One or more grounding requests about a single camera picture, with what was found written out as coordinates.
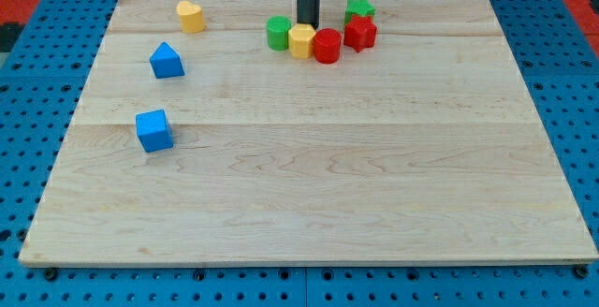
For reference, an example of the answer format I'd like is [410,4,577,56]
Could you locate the yellow heart block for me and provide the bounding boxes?
[176,1,206,34]

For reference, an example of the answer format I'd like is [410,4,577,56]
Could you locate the blue triangle block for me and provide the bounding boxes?
[150,42,184,79]

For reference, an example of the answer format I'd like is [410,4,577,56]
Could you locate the yellow hexagon block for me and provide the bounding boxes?
[288,23,316,59]

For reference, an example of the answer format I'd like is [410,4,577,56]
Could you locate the blue cube block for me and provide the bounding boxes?
[135,110,174,153]

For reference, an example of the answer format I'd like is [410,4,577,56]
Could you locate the red cylinder block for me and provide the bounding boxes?
[314,28,342,64]

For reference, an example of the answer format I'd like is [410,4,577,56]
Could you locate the red star block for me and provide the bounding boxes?
[343,15,377,52]

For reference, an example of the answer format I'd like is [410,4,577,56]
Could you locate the light wooden board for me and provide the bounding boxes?
[20,0,598,268]

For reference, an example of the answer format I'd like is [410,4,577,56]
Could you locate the green cylinder block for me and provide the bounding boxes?
[266,15,291,51]

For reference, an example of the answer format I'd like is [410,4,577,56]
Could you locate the green star block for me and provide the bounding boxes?
[344,0,376,24]

